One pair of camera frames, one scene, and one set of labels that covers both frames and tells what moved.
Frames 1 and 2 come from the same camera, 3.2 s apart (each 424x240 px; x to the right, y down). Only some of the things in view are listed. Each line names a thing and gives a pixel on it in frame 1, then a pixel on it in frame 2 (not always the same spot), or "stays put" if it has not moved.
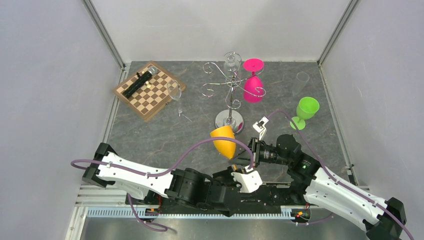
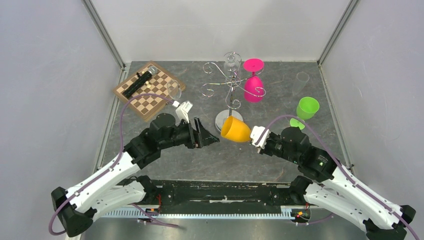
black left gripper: [228, 173] to [201, 138]
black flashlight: [152, 71] stays put
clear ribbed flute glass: [302, 78] stays put
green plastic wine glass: [306, 107] stays put
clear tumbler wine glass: [232, 59] stays put
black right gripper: [255, 145] to [265, 150]
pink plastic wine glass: [253, 88] stays put
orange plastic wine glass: [227, 147] to [234, 129]
